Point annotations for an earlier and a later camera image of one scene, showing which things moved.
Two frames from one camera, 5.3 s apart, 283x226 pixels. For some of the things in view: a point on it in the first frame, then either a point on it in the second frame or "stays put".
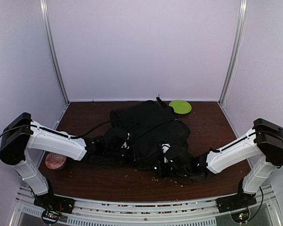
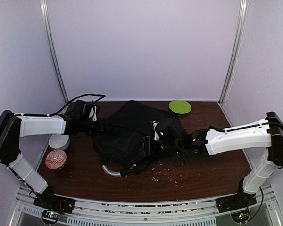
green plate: x=180 y=106 stays put
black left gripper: x=129 y=162 → x=100 y=127
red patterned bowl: x=55 y=161 stays put
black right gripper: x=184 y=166 → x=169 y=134
